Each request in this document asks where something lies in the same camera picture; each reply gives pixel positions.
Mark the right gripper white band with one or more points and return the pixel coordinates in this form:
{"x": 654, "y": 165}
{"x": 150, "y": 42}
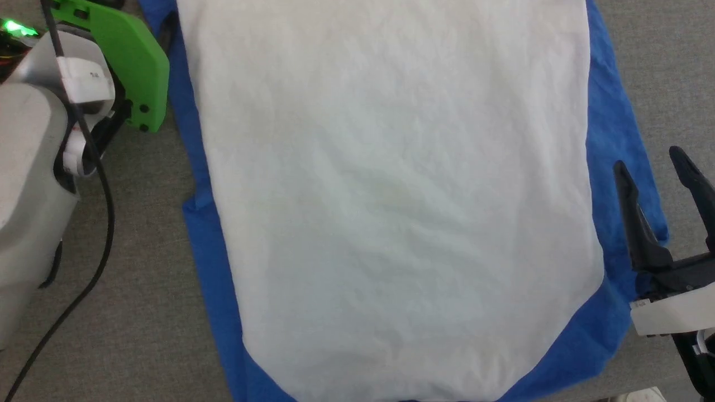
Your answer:
{"x": 676, "y": 301}

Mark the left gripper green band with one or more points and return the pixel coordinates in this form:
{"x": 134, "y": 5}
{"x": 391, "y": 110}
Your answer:
{"x": 137, "y": 67}

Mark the white and blue t-shirt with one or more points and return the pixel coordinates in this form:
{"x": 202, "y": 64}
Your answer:
{"x": 391, "y": 195}

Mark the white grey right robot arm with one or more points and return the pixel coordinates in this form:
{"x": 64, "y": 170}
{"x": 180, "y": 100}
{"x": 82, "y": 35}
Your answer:
{"x": 698, "y": 363}

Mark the grey fabric sofa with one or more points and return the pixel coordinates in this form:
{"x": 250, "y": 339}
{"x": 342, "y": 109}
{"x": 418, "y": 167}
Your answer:
{"x": 145, "y": 279}

